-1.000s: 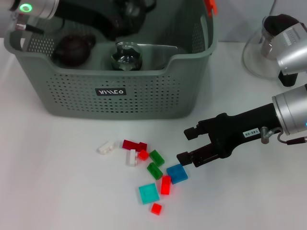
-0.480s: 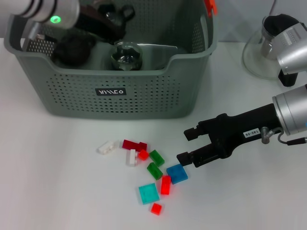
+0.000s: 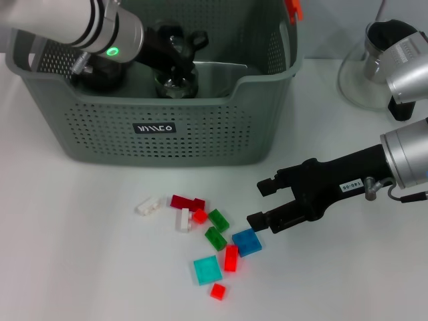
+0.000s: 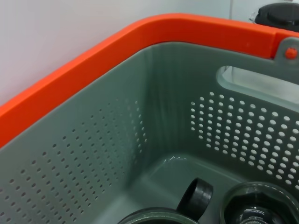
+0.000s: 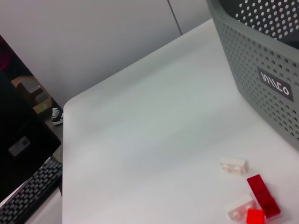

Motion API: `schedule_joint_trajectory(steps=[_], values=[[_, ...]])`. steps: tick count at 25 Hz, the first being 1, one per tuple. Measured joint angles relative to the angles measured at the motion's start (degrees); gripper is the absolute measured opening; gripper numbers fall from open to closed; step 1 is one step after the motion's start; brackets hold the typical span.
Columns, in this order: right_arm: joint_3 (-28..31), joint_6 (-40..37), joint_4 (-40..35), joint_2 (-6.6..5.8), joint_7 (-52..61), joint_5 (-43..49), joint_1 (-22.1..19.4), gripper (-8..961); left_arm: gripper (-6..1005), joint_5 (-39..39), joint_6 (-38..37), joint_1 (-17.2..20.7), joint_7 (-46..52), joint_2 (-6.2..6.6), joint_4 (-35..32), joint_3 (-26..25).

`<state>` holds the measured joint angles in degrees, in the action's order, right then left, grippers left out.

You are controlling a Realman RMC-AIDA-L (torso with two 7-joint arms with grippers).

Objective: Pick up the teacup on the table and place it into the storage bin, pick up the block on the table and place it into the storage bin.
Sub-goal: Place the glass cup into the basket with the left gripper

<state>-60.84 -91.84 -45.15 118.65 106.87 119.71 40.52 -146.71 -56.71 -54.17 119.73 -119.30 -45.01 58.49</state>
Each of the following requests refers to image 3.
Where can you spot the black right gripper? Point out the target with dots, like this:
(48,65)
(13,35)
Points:
(334,184)

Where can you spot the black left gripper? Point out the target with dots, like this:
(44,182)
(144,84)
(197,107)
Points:
(160,47)

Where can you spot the blue square toy brick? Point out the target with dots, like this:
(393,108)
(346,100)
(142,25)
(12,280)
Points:
(246,244)

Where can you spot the long red toy brick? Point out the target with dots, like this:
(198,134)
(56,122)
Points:
(230,258)

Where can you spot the small red toy brick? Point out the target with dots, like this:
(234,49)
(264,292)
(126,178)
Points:
(218,291)
(200,216)

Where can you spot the grey perforated plastic storage bin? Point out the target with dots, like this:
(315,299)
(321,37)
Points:
(200,133)

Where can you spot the green toy brick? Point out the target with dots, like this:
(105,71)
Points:
(219,220)
(215,238)

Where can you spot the black clay teapot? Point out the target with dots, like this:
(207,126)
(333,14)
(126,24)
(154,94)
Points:
(107,78)

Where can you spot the white toy brick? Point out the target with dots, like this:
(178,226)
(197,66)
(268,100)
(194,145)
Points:
(148,205)
(183,222)

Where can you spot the dark red toy brick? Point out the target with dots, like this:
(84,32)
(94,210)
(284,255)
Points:
(180,201)

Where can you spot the teal square toy brick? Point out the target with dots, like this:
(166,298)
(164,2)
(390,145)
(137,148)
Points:
(207,270)

